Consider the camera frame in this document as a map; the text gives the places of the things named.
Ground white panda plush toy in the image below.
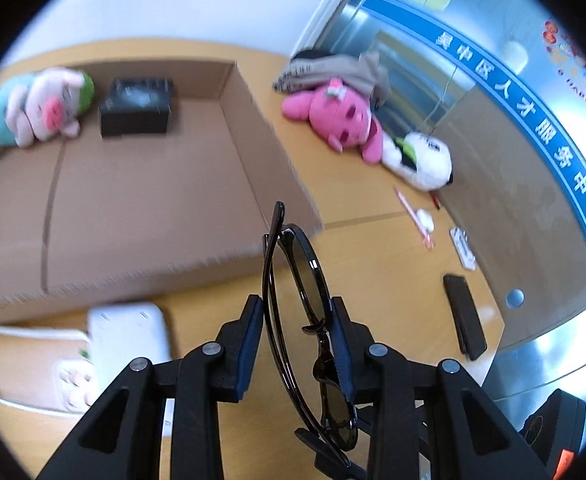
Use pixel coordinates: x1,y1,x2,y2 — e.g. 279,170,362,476
383,131,454,192

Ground white plastic charger case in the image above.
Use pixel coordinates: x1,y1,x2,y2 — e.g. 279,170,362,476
87,301,170,376

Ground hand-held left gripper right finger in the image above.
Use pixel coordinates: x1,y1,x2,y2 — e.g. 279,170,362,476
330,296,549,480

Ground white remote control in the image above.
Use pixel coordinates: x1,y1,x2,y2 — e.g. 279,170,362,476
450,226,476,271

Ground pink pen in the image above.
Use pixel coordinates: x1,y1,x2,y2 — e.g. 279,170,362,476
394,186,436,250

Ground white wall hook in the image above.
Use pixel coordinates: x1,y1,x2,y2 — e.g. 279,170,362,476
500,40,529,73

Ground clear white phone case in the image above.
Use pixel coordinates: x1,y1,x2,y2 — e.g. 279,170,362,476
0,325,98,413

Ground cardboard box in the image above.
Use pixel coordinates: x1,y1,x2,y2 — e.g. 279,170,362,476
0,59,324,311

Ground black smartphone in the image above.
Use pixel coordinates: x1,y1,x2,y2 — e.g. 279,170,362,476
443,273,488,361

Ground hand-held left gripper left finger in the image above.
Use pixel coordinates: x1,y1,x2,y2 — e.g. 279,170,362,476
35,294,265,480

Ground small black box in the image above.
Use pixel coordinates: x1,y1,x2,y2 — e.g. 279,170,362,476
99,77,176,137

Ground pink strawberry plush toy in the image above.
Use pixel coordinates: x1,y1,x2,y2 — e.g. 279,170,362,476
281,78,385,165

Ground black sunglasses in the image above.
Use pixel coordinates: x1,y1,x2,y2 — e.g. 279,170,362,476
262,201,366,480

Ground blue banner sign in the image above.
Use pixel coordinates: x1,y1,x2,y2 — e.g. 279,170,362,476
363,0,586,301

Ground pink pig plush toy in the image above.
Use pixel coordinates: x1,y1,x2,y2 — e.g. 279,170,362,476
0,67,95,156

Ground red window sticker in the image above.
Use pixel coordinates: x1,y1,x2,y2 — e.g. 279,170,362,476
543,20,586,111

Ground grey printed cloth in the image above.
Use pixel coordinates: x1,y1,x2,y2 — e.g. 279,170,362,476
273,51,391,103

